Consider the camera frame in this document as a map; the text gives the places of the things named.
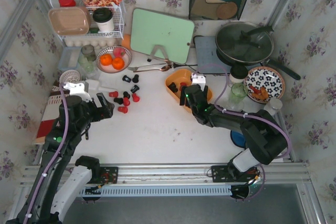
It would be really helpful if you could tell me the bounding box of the red capsule number two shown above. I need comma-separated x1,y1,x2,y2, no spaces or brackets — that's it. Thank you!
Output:
180,82,187,90

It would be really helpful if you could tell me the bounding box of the red capsule cluster piece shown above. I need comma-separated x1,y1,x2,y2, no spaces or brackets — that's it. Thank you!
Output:
118,106,128,114

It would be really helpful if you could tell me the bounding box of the black capsule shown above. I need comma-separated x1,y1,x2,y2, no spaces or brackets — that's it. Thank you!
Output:
123,91,130,99
131,84,140,93
113,98,123,105
167,82,178,93
132,74,139,83

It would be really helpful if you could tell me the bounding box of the orange storage basket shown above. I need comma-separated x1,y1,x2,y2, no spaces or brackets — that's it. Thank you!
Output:
165,69,213,113

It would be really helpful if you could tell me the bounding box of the grey blue cloth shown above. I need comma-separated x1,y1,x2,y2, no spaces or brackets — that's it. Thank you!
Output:
230,131,246,148

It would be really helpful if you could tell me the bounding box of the clear glass cup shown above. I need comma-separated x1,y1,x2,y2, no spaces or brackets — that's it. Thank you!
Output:
228,99,244,112

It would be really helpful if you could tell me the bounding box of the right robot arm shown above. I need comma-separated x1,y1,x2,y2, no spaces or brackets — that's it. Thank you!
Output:
182,84,290,182

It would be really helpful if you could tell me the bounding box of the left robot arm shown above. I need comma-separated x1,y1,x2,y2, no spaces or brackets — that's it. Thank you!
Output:
7,93,114,223

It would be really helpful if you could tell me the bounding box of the red capsule left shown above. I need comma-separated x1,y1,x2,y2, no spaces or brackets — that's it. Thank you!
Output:
109,91,119,98

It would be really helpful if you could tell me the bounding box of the striped orange cloth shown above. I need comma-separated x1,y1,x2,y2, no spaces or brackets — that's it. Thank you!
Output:
35,81,62,145

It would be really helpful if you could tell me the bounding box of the black capsule number four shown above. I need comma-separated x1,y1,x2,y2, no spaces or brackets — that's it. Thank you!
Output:
122,75,132,83

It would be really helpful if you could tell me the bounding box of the copper spoon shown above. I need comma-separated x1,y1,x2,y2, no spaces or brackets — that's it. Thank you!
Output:
133,65,171,73

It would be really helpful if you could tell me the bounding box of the grey induction cooker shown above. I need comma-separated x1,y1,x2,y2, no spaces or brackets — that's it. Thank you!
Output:
193,36,231,74

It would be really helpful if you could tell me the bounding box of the white small strainer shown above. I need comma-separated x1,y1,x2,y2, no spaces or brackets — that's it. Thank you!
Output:
59,70,81,83

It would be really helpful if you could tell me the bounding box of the silver fork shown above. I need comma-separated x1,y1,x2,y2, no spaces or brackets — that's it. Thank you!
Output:
127,63,165,72

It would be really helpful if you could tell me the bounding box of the paper cup black lid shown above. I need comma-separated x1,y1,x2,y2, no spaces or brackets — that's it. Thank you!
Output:
229,64,248,87

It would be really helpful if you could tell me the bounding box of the fruit bowl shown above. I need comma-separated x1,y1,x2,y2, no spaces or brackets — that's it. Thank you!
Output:
96,46,132,73

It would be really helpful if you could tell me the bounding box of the blue plastic container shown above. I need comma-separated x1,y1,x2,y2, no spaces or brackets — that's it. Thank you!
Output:
58,47,81,72

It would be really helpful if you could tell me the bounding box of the dark glass cup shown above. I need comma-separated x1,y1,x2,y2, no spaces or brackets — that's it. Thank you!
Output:
81,45,96,61

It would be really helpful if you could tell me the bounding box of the egg carton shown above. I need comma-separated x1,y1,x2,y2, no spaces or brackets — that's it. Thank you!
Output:
64,38,120,49

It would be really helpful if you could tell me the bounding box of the black pan with lid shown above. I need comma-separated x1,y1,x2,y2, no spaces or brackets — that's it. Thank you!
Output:
215,22,301,80

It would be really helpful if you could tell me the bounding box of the floral patterned plate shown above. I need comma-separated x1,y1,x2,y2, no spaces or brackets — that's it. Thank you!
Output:
244,67,286,104

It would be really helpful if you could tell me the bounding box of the green cutting board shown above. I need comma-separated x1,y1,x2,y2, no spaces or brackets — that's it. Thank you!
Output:
130,8,195,64

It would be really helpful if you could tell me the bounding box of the white blue bottle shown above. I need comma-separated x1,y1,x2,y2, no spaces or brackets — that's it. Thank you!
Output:
264,98,283,116

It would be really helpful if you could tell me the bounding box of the white black lid cup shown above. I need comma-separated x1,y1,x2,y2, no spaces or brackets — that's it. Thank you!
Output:
92,7,114,32

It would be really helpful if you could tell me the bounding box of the round cork coaster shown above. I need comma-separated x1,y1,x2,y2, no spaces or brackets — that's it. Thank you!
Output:
216,2,238,19

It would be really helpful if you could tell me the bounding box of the beige rectangular tray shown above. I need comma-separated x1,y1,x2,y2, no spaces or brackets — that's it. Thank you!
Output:
48,6,91,36

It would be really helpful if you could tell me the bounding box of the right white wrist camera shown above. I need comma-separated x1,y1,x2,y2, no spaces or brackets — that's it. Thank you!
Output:
191,72,206,91

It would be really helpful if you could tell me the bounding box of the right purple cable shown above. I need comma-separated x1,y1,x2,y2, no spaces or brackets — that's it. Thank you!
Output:
195,63,293,202

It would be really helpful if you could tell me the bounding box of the purple cable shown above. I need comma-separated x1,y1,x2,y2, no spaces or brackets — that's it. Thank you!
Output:
195,63,293,202
25,82,70,219

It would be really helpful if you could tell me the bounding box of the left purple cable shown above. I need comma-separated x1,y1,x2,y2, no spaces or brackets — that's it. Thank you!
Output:
25,82,70,219

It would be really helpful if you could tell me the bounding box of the white wire rack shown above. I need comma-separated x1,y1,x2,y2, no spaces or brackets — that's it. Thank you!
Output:
49,0,126,40

